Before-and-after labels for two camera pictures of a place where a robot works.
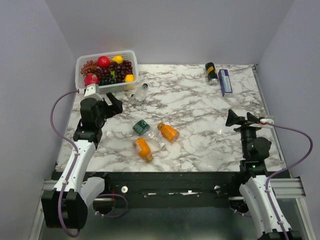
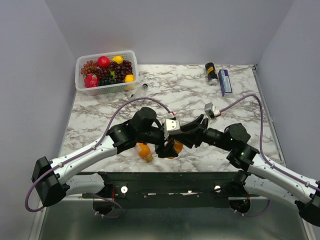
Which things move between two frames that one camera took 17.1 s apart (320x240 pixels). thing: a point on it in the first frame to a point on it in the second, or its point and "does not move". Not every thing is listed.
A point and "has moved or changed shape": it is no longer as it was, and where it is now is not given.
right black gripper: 233,119 to 189,138
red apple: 104,61 does not move
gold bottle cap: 149,158 does not move
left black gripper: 116,107 to 168,151
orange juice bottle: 141,143 does not move
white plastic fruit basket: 113,71 does not move
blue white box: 225,83 does not move
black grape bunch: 106,80 does not move
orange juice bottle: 169,134 has moved or changed shape
